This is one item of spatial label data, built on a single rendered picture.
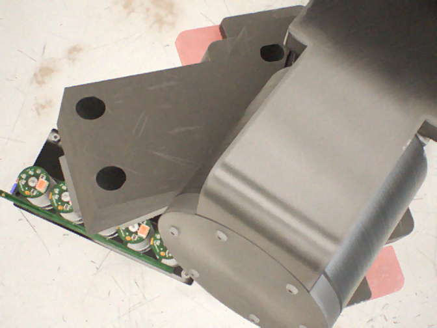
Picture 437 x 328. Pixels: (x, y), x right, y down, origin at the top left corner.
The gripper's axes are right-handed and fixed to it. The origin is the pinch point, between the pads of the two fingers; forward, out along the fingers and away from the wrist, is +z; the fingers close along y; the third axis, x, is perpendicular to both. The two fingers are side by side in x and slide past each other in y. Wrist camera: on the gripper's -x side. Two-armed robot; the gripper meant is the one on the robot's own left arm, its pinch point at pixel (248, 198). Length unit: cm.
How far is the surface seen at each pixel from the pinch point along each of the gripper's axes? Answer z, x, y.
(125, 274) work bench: 25.3, -2.1, -1.7
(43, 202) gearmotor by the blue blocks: 22.4, -7.3, -8.3
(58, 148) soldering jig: 25.0, -4.6, -13.2
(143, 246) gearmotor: 20.9, -1.1, -2.7
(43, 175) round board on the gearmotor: 20.2, -7.1, -9.8
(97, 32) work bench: 24.5, 1.2, -22.7
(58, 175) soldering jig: 25.2, -5.2, -11.0
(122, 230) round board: 19.0, -2.7, -3.9
